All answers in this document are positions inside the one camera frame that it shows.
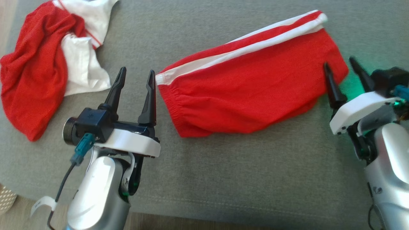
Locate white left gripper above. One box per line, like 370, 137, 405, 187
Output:
94, 66, 161, 158

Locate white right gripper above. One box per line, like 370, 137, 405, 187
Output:
323, 57, 401, 134

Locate red shorts with white stripes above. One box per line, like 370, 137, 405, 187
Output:
156, 10, 349, 138

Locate red and white basketball jersey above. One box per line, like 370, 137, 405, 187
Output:
0, 0, 119, 142

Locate large grey sofa seat cushion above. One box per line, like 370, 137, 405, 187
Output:
0, 0, 409, 230

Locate beige perforated basket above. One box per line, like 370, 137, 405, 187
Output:
0, 183, 17, 215

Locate right cable with teal connector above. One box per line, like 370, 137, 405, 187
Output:
393, 85, 409, 103

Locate white cable label tag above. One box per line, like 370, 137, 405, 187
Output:
30, 196, 56, 219

